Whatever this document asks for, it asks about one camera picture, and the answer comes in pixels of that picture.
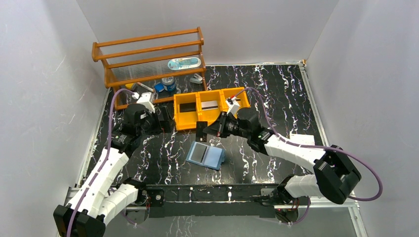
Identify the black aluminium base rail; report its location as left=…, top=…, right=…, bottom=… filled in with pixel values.
left=64, top=185, right=361, bottom=226

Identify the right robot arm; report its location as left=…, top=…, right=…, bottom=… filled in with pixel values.
left=203, top=108, right=362, bottom=204

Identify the black card with stripe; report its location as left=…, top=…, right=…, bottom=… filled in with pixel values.
left=195, top=121, right=208, bottom=142

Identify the wooden shelf rack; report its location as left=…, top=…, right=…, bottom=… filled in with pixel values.
left=91, top=27, right=206, bottom=91

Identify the grey striped card in bin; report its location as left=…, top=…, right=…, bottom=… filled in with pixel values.
left=201, top=101, right=218, bottom=111

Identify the white red marker pen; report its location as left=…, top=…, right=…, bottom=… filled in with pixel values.
left=137, top=82, right=155, bottom=92

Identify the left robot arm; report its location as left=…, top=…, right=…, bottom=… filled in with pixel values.
left=53, top=92, right=172, bottom=237

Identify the black card in bin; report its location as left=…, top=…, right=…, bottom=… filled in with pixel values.
left=179, top=102, right=197, bottom=113

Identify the white blue round tin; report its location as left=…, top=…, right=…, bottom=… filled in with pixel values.
left=161, top=77, right=176, bottom=92

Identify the yellow grey sponge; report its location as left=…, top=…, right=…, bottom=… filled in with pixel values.
left=125, top=83, right=137, bottom=91

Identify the blue white oval package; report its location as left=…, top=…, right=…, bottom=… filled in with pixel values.
left=168, top=57, right=202, bottom=71

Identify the right yellow plastic bin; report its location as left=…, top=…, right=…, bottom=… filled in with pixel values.
left=221, top=87, right=251, bottom=112

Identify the white stapler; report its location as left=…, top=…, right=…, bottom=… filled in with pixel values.
left=190, top=74, right=204, bottom=84

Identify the left yellow plastic bin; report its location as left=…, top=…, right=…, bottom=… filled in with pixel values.
left=173, top=92, right=198, bottom=131

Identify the small blue box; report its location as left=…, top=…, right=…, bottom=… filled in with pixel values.
left=154, top=83, right=165, bottom=93

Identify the white rectangular box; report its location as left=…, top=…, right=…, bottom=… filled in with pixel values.
left=290, top=133, right=315, bottom=145

